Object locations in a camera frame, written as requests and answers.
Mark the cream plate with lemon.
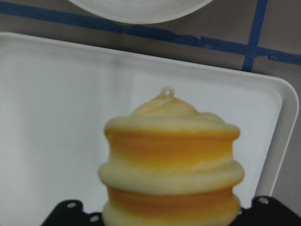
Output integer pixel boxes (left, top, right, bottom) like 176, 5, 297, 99
70, 0, 211, 24

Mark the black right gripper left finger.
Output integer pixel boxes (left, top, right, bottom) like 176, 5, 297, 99
41, 200, 103, 226

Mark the striped yellow bread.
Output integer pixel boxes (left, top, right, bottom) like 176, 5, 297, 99
98, 87, 244, 226

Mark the white rectangular tray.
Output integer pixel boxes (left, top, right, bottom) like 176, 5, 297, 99
0, 32, 299, 226

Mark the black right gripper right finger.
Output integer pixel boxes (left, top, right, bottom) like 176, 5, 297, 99
238, 196, 301, 226

